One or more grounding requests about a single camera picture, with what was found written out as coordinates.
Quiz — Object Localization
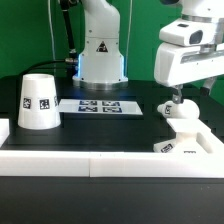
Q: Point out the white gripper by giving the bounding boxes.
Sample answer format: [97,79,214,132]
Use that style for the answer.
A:
[154,43,224,104]

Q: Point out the white lamp bulb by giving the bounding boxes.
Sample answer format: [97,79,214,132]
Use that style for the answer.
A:
[157,99,200,119]

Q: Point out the white lamp base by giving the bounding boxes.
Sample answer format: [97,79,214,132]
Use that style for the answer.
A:
[153,118,211,154]

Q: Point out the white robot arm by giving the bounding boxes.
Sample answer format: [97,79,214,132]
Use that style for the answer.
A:
[73,0,224,104]

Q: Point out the white lamp shade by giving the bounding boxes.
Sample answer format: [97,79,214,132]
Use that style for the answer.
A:
[18,74,61,130]

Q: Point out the white fiducial marker sheet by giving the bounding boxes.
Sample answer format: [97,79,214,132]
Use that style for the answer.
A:
[59,99,142,115]

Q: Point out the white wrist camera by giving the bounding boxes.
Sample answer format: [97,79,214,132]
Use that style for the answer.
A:
[159,20,223,47]

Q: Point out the black cable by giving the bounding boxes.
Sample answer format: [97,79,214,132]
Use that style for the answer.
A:
[19,0,79,76]

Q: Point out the white cable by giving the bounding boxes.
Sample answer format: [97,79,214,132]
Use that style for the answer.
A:
[47,0,56,62]

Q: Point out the white table border frame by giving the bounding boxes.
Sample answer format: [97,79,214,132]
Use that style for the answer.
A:
[0,119,224,178]

